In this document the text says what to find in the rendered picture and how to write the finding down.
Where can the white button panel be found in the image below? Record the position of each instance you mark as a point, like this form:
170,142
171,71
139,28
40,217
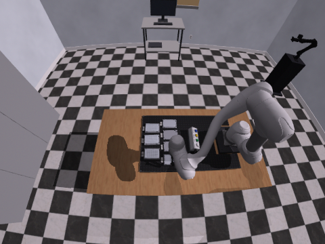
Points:
193,139

